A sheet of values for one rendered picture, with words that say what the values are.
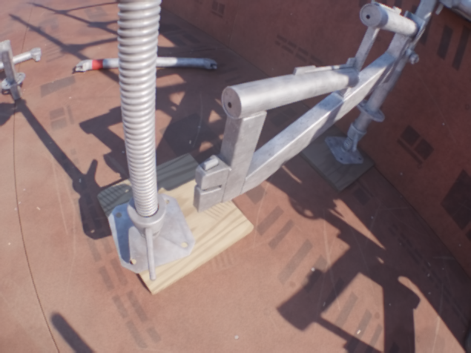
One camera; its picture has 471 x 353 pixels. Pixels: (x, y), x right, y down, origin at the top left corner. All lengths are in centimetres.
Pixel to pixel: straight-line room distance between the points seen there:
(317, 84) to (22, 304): 78
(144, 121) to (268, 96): 19
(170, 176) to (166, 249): 28
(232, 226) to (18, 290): 57
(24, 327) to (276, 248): 66
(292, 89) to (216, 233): 39
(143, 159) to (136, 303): 36
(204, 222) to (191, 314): 23
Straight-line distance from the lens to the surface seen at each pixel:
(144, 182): 35
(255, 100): 36
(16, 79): 125
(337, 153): 101
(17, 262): 72
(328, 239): 76
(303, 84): 44
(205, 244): 61
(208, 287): 60
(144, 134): 29
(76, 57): 151
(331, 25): 115
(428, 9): 88
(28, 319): 67
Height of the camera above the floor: 57
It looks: 48 degrees down
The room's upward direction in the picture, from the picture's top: 18 degrees clockwise
